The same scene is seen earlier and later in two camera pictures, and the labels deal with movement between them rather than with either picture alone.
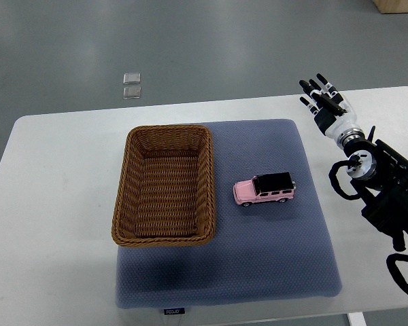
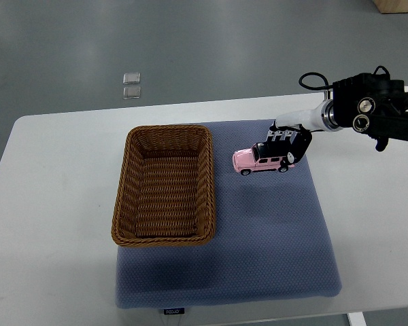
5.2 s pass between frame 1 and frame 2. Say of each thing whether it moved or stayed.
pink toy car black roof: moved
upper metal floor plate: stayed
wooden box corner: stayed
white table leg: stayed
